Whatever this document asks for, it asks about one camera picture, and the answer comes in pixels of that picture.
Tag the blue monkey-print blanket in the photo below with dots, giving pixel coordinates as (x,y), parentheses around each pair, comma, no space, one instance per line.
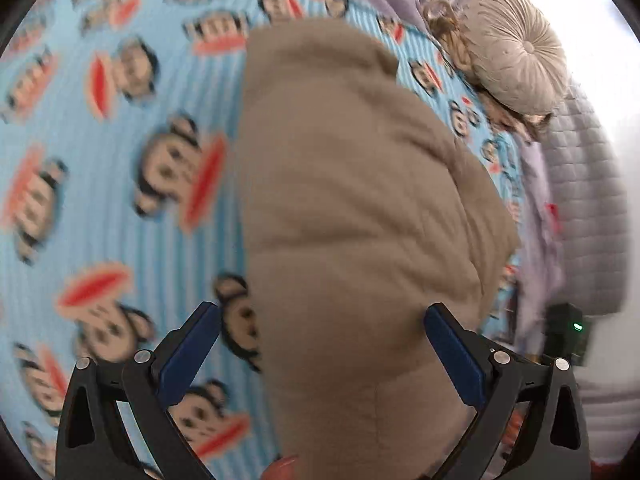
(100,200)

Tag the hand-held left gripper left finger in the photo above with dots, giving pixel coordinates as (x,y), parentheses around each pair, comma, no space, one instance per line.
(185,360)

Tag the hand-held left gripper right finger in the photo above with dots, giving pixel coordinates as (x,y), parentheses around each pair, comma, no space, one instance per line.
(460,360)

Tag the round beige pleated cushion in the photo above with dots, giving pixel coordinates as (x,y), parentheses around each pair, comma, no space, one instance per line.
(515,50)

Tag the tan puffer jacket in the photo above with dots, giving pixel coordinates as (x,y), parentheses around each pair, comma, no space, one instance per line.
(350,210)

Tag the grey quilted cover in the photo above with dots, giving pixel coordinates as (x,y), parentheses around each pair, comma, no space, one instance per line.
(585,185)

